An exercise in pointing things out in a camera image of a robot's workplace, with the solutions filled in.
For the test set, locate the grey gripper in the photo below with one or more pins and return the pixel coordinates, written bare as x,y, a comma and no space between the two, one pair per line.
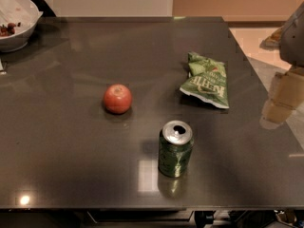
293,42

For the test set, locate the green soda can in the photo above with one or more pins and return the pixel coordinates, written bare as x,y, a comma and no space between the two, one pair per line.
176,142

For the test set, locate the green chip bag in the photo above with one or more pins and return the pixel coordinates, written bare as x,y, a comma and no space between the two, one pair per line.
207,81

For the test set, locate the red apple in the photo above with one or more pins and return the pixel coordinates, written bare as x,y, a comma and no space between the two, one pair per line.
117,99

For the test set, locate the white bowl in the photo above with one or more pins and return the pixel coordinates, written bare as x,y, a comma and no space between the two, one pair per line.
24,15

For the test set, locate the red berries in bowl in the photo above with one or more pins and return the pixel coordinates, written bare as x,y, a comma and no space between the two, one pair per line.
8,29

